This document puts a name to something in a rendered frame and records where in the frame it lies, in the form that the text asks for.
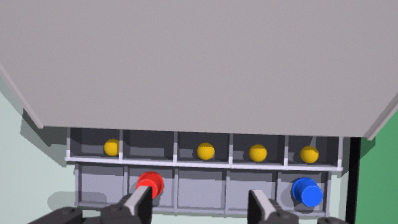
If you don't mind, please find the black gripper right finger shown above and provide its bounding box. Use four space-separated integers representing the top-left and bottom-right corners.
247 190 349 224

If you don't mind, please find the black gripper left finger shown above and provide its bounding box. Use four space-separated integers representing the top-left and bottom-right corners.
28 186 153 224

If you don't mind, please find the yellow ball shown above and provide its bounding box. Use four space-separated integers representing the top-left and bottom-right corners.
300 146 318 163
197 143 214 160
104 139 119 156
249 144 267 162

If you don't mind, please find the red plug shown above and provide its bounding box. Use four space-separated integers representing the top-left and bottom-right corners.
136 171 164 199

